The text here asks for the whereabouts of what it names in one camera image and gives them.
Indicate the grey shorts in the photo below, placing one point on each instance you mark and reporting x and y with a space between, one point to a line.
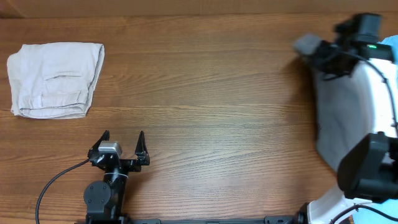
338 112

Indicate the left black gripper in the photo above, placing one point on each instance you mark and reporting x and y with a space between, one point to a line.
135 165

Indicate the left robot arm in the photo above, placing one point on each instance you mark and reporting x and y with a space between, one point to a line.
105 199

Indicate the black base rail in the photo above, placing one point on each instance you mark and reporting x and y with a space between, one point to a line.
288 219

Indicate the folded beige shorts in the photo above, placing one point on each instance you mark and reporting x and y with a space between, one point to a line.
55 80

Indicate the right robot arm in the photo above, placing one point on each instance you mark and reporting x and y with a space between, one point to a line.
355 82

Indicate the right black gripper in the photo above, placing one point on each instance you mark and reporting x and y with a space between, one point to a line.
318 61

